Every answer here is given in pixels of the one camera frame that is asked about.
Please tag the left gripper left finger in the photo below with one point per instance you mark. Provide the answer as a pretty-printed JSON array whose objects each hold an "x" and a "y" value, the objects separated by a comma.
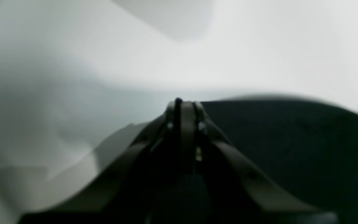
[{"x": 128, "y": 183}]

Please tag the black T-shirt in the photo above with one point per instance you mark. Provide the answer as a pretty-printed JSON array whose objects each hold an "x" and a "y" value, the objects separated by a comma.
[{"x": 309, "y": 149}]

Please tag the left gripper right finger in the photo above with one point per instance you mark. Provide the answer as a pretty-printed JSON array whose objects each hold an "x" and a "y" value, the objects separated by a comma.
[{"x": 231, "y": 178}]

